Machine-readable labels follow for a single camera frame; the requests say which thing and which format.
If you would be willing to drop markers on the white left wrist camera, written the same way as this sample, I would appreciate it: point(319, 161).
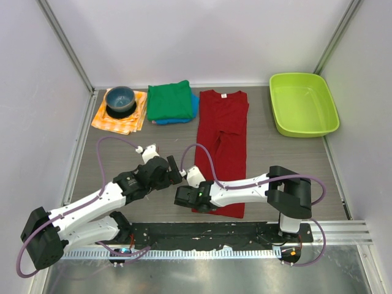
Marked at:
point(147, 153)

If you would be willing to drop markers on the blue folded t-shirt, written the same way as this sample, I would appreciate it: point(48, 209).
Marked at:
point(179, 117)

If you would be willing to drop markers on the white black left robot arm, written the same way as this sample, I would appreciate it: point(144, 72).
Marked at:
point(47, 235)

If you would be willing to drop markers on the blue ceramic bowl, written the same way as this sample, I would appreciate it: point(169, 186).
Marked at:
point(120, 98)

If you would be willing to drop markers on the lime green plastic tub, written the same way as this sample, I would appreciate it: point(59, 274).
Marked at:
point(302, 105)

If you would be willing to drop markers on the aluminium frame post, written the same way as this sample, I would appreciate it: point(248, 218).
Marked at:
point(63, 40)
point(344, 23)

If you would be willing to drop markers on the orange checkered cloth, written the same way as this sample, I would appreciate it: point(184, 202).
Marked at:
point(125, 126)

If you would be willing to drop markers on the right aluminium frame post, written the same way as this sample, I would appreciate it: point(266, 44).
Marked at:
point(344, 23)

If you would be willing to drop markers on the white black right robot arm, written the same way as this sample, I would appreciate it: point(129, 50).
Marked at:
point(283, 189)

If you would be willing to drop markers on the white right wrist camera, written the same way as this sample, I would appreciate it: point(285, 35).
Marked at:
point(193, 176)

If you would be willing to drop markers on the white slotted cable duct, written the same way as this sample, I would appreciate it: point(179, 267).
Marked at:
point(99, 253)

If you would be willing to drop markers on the black saucer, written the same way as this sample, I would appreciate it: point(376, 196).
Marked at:
point(121, 113)

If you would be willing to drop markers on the red t-shirt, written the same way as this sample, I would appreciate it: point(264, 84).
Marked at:
point(222, 130)

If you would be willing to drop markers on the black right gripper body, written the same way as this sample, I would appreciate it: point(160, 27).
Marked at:
point(196, 207)

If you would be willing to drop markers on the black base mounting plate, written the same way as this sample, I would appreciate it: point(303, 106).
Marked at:
point(207, 236)

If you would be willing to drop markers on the green folded t-shirt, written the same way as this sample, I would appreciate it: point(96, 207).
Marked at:
point(171, 96)

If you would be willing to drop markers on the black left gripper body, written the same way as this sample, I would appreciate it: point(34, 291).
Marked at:
point(162, 184)

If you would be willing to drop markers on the left aluminium frame post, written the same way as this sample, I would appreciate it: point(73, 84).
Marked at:
point(63, 40)

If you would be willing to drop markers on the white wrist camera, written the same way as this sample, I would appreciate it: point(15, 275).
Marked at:
point(147, 153)
point(193, 176)

